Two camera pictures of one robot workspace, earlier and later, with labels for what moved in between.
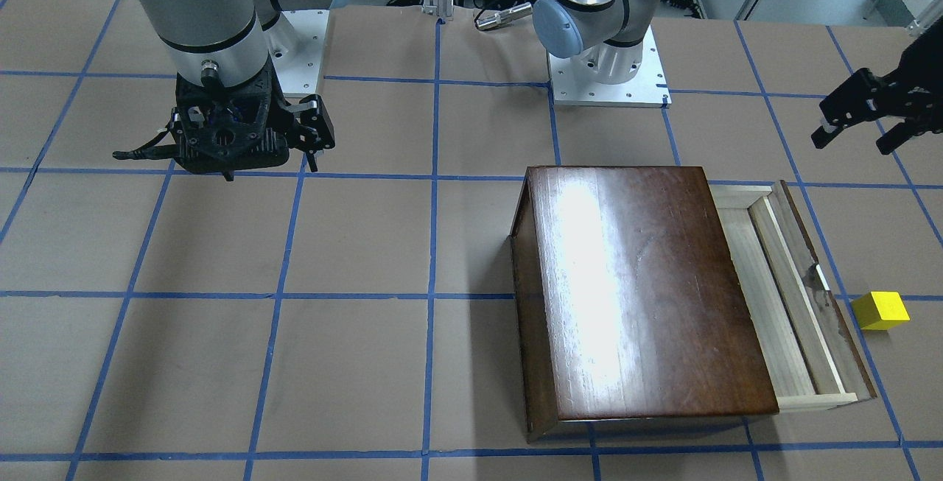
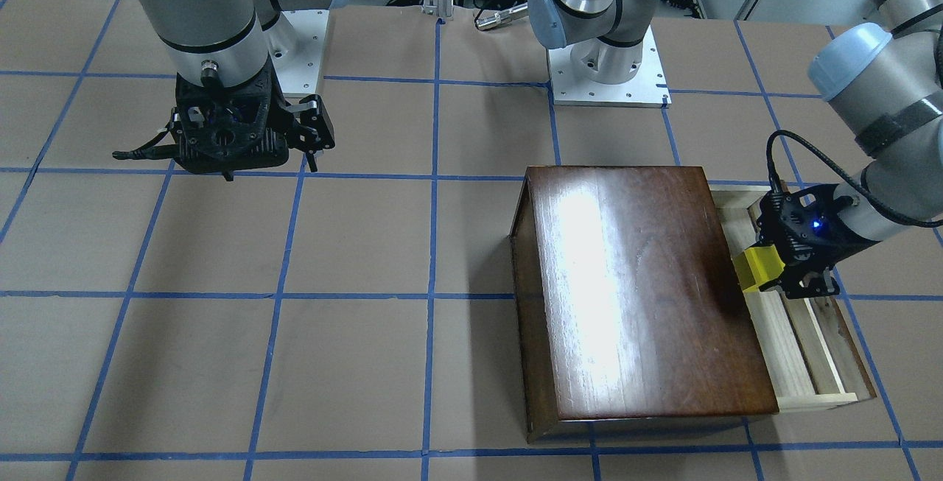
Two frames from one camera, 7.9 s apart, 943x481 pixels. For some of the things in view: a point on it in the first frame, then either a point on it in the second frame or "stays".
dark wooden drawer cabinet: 630,306 stays
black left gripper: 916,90 -> 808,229
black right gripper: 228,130 stays
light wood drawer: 813,355 stays
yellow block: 880,310 -> 757,265
